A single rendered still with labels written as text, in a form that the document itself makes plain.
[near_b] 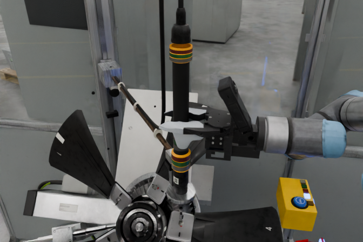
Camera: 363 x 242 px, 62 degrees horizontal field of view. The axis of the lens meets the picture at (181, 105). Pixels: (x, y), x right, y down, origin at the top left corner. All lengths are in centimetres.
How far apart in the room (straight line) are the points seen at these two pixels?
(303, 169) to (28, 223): 175
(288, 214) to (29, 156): 142
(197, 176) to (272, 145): 89
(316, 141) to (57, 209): 77
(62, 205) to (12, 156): 101
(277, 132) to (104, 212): 60
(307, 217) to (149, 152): 56
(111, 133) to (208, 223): 73
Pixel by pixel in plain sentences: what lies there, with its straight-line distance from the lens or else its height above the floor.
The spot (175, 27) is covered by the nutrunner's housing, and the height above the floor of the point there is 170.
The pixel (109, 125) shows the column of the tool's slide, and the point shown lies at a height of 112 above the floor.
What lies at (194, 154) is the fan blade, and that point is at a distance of 79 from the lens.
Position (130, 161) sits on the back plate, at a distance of 109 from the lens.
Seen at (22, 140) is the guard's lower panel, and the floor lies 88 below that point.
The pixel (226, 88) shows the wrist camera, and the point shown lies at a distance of 58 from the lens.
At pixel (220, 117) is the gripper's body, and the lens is 63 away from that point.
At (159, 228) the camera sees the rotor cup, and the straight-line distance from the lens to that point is 79.
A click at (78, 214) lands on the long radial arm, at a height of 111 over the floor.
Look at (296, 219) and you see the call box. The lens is 113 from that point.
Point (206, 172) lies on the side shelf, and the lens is 151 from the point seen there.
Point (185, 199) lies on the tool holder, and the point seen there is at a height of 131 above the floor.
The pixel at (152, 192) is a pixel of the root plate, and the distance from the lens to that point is 86.
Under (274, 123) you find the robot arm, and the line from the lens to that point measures 62.
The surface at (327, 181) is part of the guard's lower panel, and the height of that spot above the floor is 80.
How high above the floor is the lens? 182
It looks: 27 degrees down
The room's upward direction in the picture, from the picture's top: straight up
